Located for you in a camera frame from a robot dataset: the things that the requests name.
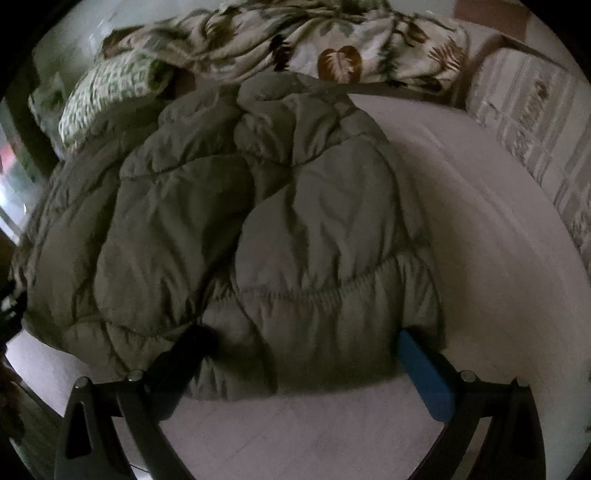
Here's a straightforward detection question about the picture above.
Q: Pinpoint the striped patterned cushion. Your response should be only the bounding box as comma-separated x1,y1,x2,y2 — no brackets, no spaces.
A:
465,34,591,273

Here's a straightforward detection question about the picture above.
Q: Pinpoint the leaf print blanket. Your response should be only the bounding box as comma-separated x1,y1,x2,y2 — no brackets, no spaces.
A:
102,0,472,95

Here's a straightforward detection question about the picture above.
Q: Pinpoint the olive green puffer jacket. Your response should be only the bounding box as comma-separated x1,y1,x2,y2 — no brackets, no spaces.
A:
11,71,447,403

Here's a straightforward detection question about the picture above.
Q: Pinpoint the green patterned pillow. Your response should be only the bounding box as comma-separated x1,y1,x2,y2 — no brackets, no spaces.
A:
28,48,175,155

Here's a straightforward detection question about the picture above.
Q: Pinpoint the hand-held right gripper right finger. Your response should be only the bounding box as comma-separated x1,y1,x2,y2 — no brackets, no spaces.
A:
396,329,548,480

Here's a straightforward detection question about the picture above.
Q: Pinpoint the reddish brown headboard panel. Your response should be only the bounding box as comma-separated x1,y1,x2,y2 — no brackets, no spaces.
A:
455,0,528,34

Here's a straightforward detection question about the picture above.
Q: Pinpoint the bed with white sheet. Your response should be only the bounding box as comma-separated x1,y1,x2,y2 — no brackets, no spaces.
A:
4,74,591,480

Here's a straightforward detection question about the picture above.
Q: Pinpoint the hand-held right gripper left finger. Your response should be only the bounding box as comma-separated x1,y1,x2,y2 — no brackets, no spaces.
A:
54,323,219,480

